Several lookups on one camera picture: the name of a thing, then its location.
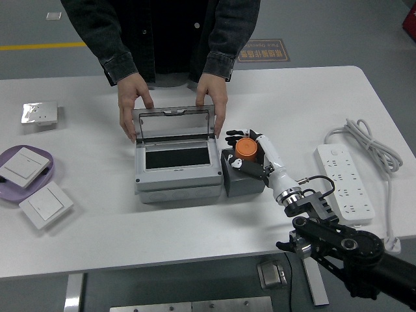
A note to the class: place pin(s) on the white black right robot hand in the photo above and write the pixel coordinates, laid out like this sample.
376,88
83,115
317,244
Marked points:
279,177

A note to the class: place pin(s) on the metal floor socket box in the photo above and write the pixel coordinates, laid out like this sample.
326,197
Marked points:
271,274

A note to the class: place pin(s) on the grey electrical box clear lid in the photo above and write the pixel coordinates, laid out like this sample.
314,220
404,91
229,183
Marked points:
175,182

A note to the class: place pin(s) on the red object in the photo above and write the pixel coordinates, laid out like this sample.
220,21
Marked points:
411,22

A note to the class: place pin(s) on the small metal floor plate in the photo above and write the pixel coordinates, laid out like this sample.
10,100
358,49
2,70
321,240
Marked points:
54,16

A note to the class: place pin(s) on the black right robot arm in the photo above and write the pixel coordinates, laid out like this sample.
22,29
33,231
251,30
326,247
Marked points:
360,243

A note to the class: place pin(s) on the person's right hand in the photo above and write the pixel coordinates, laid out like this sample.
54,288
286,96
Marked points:
130,91

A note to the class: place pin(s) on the person's left forearm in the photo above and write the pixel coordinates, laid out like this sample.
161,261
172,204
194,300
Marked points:
227,48

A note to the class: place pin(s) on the white socket in plastic wrap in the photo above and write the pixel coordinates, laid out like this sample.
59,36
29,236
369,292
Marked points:
40,113

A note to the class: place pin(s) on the metal base plate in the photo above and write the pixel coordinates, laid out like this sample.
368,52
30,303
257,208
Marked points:
191,305

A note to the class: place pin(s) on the white power strip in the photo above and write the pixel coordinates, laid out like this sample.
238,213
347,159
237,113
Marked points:
341,172

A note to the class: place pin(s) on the grey cube with round recess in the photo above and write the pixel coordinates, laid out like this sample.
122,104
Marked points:
243,187

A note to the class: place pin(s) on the white table leg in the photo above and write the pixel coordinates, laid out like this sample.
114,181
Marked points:
317,286
73,292

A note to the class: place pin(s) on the person's right forearm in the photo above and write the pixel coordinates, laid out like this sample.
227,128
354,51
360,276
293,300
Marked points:
113,61

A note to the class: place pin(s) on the person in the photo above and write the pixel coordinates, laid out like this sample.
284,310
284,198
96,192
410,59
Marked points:
169,32

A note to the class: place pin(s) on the orange cylinder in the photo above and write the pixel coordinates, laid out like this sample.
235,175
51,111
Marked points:
246,149

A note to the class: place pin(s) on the white wall switch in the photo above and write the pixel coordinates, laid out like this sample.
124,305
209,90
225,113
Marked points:
22,165
45,204

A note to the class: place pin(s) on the purple tray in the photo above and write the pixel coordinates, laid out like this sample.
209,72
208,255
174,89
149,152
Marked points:
9,195

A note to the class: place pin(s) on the person's left hand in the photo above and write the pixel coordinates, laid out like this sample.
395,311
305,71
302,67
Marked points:
216,91

